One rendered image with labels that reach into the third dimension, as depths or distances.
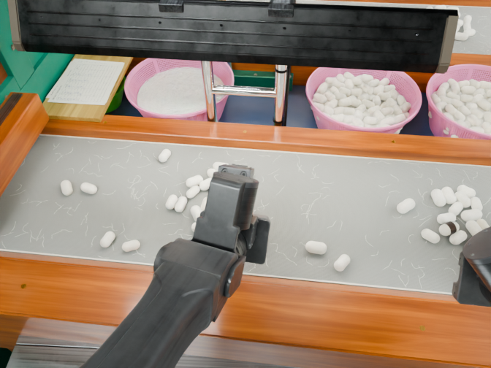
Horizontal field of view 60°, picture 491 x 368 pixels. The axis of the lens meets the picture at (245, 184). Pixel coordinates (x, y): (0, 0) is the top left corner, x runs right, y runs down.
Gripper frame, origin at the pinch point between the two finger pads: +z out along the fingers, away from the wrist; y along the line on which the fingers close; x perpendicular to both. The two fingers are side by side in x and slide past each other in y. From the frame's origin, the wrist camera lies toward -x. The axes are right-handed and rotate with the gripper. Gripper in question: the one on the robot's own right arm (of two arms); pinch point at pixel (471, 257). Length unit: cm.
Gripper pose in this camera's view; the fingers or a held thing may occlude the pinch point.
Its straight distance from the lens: 68.9
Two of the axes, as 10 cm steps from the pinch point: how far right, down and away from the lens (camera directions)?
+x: -0.7, 9.8, 1.7
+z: 0.9, -1.6, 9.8
